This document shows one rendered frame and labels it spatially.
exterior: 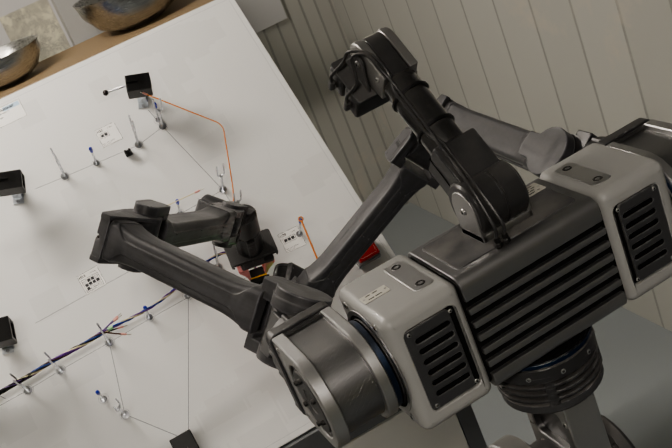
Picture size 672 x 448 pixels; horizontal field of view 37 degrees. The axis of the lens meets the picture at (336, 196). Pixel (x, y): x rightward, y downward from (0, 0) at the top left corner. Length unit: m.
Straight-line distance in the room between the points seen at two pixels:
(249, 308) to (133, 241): 0.24
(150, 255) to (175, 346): 0.76
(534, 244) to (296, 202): 1.21
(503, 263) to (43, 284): 1.36
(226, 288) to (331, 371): 0.31
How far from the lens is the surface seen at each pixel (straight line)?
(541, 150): 1.47
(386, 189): 1.80
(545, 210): 1.20
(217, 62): 2.46
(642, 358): 3.53
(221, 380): 2.20
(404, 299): 1.12
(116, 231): 1.53
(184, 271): 1.43
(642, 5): 2.88
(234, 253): 2.11
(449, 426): 2.37
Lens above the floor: 2.06
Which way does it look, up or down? 22 degrees down
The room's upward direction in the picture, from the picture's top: 22 degrees counter-clockwise
